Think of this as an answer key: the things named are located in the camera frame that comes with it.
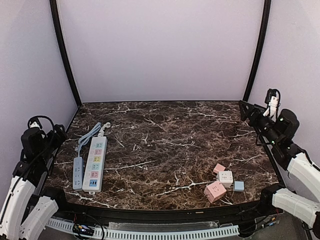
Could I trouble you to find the white multicolour power strip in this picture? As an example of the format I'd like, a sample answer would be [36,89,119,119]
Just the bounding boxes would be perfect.
[82,136,108,195]

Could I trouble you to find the white power strip cable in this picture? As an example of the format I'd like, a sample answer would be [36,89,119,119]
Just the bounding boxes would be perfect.
[96,121,112,138]

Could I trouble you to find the white cube socket adapter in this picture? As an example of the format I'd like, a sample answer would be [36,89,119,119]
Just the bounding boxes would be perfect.
[216,170,234,188]

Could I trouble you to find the large pink cube adapter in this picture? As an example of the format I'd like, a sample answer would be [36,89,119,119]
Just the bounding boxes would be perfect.
[204,180,227,203]

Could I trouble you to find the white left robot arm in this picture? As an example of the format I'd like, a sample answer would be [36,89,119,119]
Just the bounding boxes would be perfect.
[0,117,67,240]

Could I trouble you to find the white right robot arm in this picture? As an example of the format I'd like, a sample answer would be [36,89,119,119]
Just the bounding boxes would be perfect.
[239,100,320,238]

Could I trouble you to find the blue small power strip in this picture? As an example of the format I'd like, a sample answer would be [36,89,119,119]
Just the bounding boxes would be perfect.
[72,156,84,192]

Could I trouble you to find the small pink cube adapter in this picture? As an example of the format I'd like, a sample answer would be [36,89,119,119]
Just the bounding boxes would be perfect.
[213,163,226,174]

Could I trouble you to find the small blue cube adapter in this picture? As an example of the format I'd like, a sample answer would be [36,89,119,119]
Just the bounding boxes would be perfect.
[233,181,245,192]

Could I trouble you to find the small circuit board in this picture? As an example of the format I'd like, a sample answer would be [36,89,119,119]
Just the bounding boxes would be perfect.
[72,223,94,237]

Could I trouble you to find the blue power strip cable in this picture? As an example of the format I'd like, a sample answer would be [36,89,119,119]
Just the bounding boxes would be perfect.
[77,121,102,158]

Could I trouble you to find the black front table rail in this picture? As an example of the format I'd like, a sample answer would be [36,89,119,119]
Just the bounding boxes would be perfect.
[54,201,261,225]

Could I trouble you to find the white slotted cable duct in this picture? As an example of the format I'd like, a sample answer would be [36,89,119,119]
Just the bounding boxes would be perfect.
[46,217,240,240]

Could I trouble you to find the right black frame post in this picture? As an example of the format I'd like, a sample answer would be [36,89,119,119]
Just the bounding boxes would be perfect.
[242,0,272,102]

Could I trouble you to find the black frame post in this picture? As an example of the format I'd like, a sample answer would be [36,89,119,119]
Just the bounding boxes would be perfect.
[49,0,82,108]
[242,0,272,102]

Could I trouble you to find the left black frame post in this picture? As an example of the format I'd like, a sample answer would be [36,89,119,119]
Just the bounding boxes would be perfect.
[49,0,82,108]

